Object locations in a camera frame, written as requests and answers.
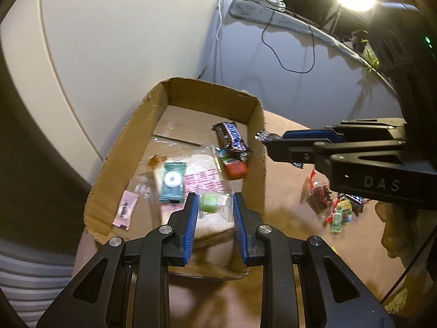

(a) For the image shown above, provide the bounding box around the small dark chocolate bar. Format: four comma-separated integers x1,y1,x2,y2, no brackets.
338,193,366,217
253,129,304,170

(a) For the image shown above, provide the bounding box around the green printed snack packet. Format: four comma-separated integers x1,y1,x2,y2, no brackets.
329,198,352,235

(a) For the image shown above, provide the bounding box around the green round cake clear wrapper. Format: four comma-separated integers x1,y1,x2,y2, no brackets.
198,191,233,221

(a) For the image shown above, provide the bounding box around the white power strip cable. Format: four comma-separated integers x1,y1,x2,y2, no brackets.
216,0,251,42

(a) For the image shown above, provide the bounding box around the yellow speckled cloth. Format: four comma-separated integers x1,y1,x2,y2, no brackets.
386,287,427,318

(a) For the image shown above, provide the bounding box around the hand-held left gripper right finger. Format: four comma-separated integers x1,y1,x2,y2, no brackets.
232,192,397,328

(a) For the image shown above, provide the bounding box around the person's right hand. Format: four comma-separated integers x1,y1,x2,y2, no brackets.
376,201,430,258

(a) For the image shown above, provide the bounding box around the clear packet with red ends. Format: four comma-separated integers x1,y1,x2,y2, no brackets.
300,169,338,228

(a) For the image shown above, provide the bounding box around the teal snack packet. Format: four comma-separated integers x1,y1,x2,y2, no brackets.
159,160,188,205

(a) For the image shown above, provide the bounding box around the potted spider plant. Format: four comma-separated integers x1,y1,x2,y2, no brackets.
352,31,381,77

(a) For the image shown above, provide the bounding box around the red snack packet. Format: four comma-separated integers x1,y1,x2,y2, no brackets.
216,148,248,180

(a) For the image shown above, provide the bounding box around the brown chocolate bar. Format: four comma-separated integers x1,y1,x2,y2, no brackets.
212,122,252,153

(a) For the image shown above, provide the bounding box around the sliced bread packet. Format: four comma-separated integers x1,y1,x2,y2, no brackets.
150,145,240,267

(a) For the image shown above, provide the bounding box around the thin black orange cable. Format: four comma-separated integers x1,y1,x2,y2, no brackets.
380,225,437,306

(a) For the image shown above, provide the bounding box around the cardboard box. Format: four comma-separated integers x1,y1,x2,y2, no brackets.
84,77,267,281

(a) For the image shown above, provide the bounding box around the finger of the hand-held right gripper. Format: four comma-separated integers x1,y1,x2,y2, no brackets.
267,138,437,210
282,118,408,143

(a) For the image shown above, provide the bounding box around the grey ribbed object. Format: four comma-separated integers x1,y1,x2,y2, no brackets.
0,239,82,328

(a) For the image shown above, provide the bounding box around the black tripod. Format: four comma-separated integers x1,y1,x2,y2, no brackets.
323,5,342,35

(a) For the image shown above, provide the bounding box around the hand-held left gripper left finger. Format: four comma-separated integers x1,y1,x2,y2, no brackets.
36,192,199,328

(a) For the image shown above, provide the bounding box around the pink candy packet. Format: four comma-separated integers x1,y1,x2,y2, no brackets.
113,190,139,229

